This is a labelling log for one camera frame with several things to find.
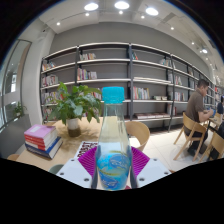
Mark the green potted plant, white pot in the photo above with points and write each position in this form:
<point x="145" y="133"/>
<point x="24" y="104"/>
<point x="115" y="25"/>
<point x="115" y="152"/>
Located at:
<point x="75" y="105"/>

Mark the round ceiling lights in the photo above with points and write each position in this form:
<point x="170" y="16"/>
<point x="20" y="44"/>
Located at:
<point x="121" y="5"/>

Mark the grey wall shelf unit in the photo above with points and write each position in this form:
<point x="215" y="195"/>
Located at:
<point x="110" y="70"/>

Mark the flat round red coaster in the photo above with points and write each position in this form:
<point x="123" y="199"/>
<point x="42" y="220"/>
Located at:
<point x="128" y="187"/>

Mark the wooden frame chair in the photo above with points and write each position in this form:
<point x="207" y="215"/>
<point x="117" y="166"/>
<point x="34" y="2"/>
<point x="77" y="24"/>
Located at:
<point x="188" y="128"/>
<point x="215" y="143"/>

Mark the person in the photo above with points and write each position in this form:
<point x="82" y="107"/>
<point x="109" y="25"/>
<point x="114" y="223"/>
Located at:
<point x="195" y="106"/>

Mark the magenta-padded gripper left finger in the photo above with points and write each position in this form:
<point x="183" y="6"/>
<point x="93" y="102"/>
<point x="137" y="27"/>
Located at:
<point x="75" y="173"/>

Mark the red book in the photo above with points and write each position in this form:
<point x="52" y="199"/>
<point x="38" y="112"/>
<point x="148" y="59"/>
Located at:
<point x="45" y="146"/>
<point x="43" y="141"/>

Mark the clear bottle with turquoise cap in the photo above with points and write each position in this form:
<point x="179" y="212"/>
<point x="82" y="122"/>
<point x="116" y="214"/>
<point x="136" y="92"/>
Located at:
<point x="113" y="153"/>

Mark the thick blue book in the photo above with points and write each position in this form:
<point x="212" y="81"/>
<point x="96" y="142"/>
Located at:
<point x="50" y="152"/>

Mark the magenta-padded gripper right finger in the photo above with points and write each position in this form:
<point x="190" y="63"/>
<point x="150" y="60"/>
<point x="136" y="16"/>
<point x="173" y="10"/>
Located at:
<point x="151" y="171"/>

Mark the small potted plant by window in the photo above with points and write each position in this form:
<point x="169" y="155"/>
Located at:
<point x="19" y="109"/>

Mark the pink book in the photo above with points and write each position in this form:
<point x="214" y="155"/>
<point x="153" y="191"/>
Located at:
<point x="40" y="130"/>

